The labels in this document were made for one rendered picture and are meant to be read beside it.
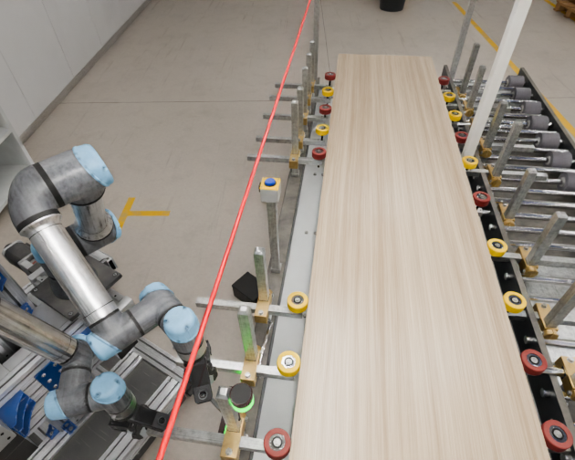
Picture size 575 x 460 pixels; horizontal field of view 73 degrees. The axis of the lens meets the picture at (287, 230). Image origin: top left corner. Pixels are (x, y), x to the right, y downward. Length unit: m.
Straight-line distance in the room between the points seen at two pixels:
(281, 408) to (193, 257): 1.59
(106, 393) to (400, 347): 0.92
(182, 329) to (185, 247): 2.10
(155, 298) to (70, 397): 0.34
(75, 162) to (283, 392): 1.11
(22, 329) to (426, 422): 1.13
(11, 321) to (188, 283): 1.78
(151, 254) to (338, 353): 1.96
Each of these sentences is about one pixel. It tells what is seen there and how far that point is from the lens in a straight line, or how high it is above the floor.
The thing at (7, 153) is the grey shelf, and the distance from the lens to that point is 4.23.
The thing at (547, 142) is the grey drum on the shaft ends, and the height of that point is 0.82.
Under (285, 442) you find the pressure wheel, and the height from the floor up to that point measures 0.91.
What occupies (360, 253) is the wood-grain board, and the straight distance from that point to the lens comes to 1.68.
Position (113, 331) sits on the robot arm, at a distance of 1.01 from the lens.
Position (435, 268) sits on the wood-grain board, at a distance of 1.70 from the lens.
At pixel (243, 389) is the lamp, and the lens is 1.11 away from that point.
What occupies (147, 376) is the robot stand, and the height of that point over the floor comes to 0.21.
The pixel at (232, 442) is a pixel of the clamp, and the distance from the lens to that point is 1.35.
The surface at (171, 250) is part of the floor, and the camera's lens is 3.03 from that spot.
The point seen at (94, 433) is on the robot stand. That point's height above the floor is 0.21.
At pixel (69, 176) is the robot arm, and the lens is 1.06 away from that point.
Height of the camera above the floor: 2.15
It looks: 45 degrees down
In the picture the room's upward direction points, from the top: 2 degrees counter-clockwise
